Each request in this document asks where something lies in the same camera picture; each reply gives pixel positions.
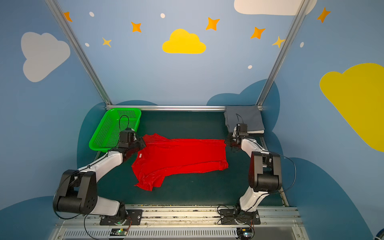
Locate red t shirt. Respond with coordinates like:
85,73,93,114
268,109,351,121
132,134,229,191

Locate green plastic mesh basket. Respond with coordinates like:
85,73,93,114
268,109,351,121
89,108,142,153

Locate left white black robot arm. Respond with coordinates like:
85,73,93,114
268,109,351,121
53,138,146,226

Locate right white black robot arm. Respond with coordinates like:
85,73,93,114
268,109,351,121
218,134,282,226

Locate folded white t shirt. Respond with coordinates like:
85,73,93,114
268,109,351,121
248,130,265,134

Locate folded grey t shirt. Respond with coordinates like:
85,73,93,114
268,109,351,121
224,106,265,133

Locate left green circuit board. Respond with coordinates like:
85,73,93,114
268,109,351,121
110,228,129,238

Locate green circuit board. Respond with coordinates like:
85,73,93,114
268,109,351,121
236,228,254,240
110,228,129,238

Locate right green circuit board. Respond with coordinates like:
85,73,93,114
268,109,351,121
236,228,254,240

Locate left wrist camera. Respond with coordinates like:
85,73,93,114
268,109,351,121
119,128,137,144

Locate rear aluminium frame bar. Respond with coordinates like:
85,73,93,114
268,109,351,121
105,104,264,113

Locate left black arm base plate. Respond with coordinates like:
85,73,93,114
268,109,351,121
100,209,143,226

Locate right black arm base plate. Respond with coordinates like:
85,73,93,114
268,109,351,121
219,209,261,226

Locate aluminium mounting rail bench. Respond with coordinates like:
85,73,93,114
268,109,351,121
49,205,309,240

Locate left aluminium frame post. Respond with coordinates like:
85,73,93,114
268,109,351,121
45,0,113,105

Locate aluminium frame post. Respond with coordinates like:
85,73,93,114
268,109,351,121
45,0,113,105
256,0,317,111

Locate right aluminium frame post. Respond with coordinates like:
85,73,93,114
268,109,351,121
256,0,317,111

